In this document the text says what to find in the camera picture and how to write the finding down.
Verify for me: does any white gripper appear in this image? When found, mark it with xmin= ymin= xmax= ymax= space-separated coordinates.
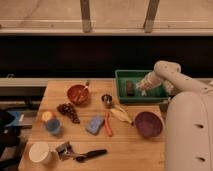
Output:
xmin=140 ymin=71 xmax=162 ymax=90

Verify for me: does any grey-blue towel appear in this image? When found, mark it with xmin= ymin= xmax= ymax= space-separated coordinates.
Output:
xmin=136 ymin=80 xmax=147 ymax=96

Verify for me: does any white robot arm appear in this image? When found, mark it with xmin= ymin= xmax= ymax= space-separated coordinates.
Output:
xmin=139 ymin=61 xmax=213 ymax=171

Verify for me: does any green plastic tray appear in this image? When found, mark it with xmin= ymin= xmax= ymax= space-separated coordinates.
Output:
xmin=115 ymin=70 xmax=169 ymax=104

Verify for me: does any dark brown block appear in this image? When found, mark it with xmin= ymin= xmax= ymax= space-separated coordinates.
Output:
xmin=126 ymin=80 xmax=134 ymax=96

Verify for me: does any purple bowl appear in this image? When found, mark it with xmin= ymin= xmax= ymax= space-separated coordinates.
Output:
xmin=135 ymin=111 xmax=163 ymax=138

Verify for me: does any yellow banana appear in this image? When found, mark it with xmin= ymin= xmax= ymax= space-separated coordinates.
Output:
xmin=110 ymin=105 xmax=133 ymax=124

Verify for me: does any small metal cup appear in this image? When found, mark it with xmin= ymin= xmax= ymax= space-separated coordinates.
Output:
xmin=101 ymin=94 xmax=112 ymax=107

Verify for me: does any orange carrot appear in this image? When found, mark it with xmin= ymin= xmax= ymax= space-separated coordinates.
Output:
xmin=104 ymin=112 xmax=113 ymax=137

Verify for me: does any red-brown bowl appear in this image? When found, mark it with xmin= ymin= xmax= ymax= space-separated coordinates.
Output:
xmin=67 ymin=84 xmax=89 ymax=105

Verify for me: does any blue sponge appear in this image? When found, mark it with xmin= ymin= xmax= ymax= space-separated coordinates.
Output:
xmin=86 ymin=116 xmax=104 ymax=135

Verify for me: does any spoon in bowl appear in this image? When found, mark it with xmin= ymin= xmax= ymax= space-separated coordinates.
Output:
xmin=76 ymin=80 xmax=90 ymax=103

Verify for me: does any wooden table top block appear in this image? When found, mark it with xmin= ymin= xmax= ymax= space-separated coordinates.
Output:
xmin=18 ymin=79 xmax=164 ymax=171

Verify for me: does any bunch of dark grapes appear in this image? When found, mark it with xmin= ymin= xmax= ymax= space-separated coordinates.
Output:
xmin=57 ymin=103 xmax=80 ymax=124

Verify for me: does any yellow-red apple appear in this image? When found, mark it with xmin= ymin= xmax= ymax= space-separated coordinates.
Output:
xmin=41 ymin=111 xmax=55 ymax=123

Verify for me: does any metal clip tool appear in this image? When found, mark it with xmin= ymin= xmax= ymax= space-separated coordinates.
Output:
xmin=55 ymin=141 xmax=75 ymax=161

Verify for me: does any white cup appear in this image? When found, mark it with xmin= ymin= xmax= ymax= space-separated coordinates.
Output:
xmin=29 ymin=142 xmax=52 ymax=164

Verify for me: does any dark chair with blue item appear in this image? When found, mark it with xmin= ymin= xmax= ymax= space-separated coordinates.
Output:
xmin=0 ymin=108 xmax=32 ymax=171

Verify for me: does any black handled utensil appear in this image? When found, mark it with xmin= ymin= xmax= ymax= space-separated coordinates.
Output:
xmin=75 ymin=149 xmax=107 ymax=163

